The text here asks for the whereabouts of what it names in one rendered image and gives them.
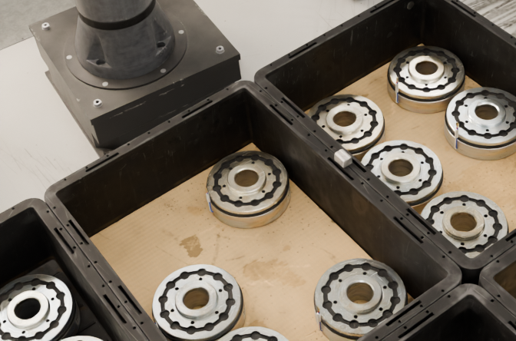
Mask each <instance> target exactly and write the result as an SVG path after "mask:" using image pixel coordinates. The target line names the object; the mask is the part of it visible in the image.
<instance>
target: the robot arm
mask: <svg viewBox="0 0 516 341"><path fill-rule="evenodd" d="M74 1H75V4H76V8H77V10H78V23H77V29H76V35H75V41H74V44H75V50H76V53H77V56H78V60H79V62H80V64H81V66H82V67H83V68H84V69H85V70H87V71H88V72H90V73H92V74H94V75H96V76H98V77H101V78H107V79H115V80H121V79H129V78H136V77H139V76H141V75H144V74H147V73H149V72H151V71H153V70H155V69H156V68H158V67H160V66H161V65H162V64H163V63H164V62H165V61H166V60H167V59H168V58H169V57H170V55H171V53H172V51H173V49H174V43H175V40H174V31H173V28H172V25H171V23H170V20H169V19H168V17H167V16H166V15H165V13H164V11H163V10H162V8H161V7H160V5H159V4H158V2H157V0H74Z"/></svg>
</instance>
